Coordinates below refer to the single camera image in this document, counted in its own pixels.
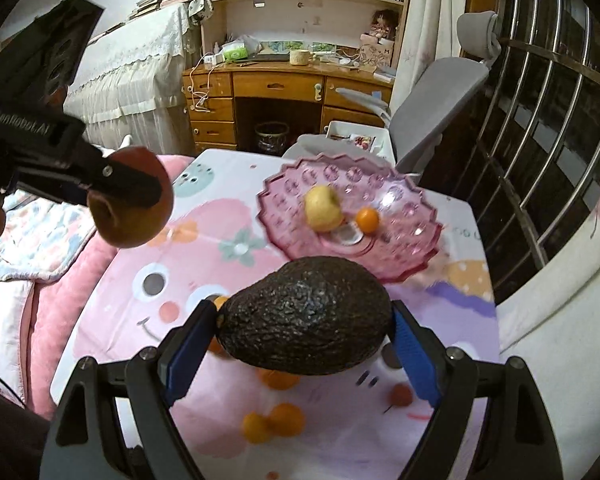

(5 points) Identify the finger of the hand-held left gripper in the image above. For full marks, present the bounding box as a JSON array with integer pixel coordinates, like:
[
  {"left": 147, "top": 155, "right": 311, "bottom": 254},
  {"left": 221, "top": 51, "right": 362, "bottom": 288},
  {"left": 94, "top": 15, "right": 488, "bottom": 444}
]
[{"left": 82, "top": 152, "right": 164, "bottom": 209}]

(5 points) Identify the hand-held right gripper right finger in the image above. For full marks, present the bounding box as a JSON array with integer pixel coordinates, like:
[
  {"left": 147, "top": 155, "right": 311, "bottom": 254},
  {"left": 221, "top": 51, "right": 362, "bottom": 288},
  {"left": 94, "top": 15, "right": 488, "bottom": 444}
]
[{"left": 391, "top": 300, "right": 566, "bottom": 480}]

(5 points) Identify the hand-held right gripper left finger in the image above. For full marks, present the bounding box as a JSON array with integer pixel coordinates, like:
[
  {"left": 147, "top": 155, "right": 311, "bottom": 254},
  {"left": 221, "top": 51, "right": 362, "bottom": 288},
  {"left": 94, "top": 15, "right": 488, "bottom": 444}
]
[{"left": 40, "top": 300, "right": 219, "bottom": 480}]

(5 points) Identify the red apple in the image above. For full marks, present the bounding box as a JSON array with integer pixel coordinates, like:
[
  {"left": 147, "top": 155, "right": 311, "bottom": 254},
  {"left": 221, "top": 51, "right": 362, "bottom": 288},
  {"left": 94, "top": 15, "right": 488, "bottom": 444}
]
[{"left": 87, "top": 146, "right": 175, "bottom": 249}]

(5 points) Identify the dark green avocado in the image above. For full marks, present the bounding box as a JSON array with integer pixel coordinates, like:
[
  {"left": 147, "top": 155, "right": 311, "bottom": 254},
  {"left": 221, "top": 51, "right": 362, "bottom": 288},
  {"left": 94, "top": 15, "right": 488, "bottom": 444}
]
[{"left": 216, "top": 256, "right": 395, "bottom": 376}]

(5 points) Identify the pink glass bowl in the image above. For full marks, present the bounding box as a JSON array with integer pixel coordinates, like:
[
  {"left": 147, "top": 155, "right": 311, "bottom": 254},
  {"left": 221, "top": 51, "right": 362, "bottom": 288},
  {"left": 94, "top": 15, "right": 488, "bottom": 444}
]
[{"left": 256, "top": 152, "right": 443, "bottom": 283}]

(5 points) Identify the floral quilt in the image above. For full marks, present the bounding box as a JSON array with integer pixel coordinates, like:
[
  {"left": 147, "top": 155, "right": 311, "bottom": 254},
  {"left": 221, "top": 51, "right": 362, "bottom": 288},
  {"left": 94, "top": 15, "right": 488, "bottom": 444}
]
[{"left": 0, "top": 192, "right": 98, "bottom": 301}]

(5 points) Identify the piano with lace cover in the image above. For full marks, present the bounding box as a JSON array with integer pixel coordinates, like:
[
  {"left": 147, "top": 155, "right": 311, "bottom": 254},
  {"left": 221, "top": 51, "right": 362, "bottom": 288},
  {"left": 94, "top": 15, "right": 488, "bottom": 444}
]
[{"left": 62, "top": 2, "right": 201, "bottom": 153}]

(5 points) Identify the cartoon printed tablecloth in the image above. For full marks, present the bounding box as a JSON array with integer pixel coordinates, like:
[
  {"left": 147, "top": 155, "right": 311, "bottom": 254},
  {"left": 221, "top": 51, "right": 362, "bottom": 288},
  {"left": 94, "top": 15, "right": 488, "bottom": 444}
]
[{"left": 50, "top": 149, "right": 501, "bottom": 480}]

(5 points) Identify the pink plush blanket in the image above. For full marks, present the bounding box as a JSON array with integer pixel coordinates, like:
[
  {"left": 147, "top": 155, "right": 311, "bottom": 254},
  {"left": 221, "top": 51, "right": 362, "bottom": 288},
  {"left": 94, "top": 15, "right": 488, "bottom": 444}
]
[{"left": 27, "top": 152, "right": 196, "bottom": 421}]

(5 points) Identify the black trash bin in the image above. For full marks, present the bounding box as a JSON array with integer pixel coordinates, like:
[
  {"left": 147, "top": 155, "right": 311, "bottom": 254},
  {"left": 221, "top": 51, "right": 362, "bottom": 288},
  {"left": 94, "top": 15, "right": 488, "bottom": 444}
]
[{"left": 255, "top": 121, "right": 288, "bottom": 156}]

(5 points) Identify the white flower print curtain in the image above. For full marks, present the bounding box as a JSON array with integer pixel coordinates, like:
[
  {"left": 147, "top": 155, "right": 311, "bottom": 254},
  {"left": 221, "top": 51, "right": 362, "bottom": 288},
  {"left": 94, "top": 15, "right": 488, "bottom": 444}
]
[{"left": 495, "top": 175, "right": 600, "bottom": 480}]

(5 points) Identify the stack of books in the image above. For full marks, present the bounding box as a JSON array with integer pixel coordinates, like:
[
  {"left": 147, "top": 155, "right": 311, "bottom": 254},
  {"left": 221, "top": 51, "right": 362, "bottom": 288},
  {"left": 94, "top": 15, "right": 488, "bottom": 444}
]
[{"left": 130, "top": 0, "right": 193, "bottom": 18}]

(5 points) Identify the yellow apple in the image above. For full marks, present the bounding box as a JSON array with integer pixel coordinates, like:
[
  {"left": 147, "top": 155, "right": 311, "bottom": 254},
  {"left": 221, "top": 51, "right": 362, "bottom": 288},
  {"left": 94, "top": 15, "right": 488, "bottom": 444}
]
[{"left": 304, "top": 185, "right": 346, "bottom": 233}]

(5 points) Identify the wooden desk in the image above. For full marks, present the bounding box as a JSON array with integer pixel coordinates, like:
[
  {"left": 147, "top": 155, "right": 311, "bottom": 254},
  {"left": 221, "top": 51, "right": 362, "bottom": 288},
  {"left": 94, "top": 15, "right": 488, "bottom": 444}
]
[{"left": 182, "top": 57, "right": 396, "bottom": 156}]

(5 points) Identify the clear plastic bag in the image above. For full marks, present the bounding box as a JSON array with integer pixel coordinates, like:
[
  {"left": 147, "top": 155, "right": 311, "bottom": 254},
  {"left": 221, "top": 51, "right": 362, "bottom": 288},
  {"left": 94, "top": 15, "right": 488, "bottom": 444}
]
[{"left": 227, "top": 35, "right": 263, "bottom": 56}]

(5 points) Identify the floral fabric pouch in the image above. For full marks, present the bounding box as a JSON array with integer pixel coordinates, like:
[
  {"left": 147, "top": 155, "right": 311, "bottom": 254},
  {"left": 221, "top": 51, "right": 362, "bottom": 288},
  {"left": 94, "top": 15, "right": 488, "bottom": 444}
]
[{"left": 187, "top": 0, "right": 216, "bottom": 26}]

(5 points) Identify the person's dark clothing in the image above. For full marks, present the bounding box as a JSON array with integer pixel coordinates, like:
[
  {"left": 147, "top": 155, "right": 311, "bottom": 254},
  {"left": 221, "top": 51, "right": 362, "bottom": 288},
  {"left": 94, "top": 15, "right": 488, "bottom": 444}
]
[{"left": 0, "top": 390, "right": 51, "bottom": 480}]

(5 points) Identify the white storage tray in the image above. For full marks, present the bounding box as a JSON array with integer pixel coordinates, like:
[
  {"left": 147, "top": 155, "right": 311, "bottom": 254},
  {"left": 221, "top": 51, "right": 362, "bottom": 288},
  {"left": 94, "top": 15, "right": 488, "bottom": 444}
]
[{"left": 325, "top": 121, "right": 388, "bottom": 153}]

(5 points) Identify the wooden bookshelf hutch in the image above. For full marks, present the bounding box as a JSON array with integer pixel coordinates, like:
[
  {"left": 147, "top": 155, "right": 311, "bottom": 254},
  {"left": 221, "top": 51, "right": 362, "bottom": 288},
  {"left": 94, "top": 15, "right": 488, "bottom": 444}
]
[{"left": 198, "top": 0, "right": 415, "bottom": 68}]

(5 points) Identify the grey office chair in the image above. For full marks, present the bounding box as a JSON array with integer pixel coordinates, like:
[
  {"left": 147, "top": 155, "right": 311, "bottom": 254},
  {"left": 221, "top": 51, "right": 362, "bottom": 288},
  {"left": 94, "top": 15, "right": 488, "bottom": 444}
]
[{"left": 285, "top": 10, "right": 501, "bottom": 173}]

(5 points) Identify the decorated cardboard box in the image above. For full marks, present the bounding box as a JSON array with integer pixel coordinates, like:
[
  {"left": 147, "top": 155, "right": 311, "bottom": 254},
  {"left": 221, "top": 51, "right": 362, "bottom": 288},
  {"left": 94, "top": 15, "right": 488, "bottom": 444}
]
[{"left": 357, "top": 35, "right": 396, "bottom": 68}]

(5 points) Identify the metal window railing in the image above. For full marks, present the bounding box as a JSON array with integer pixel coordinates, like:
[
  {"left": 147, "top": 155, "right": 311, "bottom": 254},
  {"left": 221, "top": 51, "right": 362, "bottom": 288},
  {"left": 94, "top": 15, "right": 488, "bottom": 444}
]
[{"left": 460, "top": 0, "right": 600, "bottom": 306}]

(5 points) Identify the brown haired doll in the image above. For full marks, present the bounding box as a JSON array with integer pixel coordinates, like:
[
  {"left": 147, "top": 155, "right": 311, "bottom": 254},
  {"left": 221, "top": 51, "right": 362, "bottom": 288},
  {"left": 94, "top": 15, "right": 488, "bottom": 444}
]
[{"left": 367, "top": 10, "right": 398, "bottom": 41}]

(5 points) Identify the white lace curtain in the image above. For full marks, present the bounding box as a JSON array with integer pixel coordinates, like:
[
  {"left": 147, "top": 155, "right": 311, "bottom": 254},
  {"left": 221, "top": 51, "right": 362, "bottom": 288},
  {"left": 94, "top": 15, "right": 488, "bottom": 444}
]
[{"left": 390, "top": 0, "right": 471, "bottom": 116}]

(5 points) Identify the white cable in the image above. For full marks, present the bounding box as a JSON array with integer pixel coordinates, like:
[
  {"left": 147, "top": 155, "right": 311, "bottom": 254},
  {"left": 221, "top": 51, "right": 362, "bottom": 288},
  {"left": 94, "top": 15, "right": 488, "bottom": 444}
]
[{"left": 187, "top": 62, "right": 216, "bottom": 112}]

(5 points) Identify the black cable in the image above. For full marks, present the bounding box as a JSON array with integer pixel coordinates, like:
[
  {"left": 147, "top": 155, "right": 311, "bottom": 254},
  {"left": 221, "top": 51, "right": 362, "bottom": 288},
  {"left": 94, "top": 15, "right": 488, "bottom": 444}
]
[{"left": 0, "top": 345, "right": 27, "bottom": 407}]

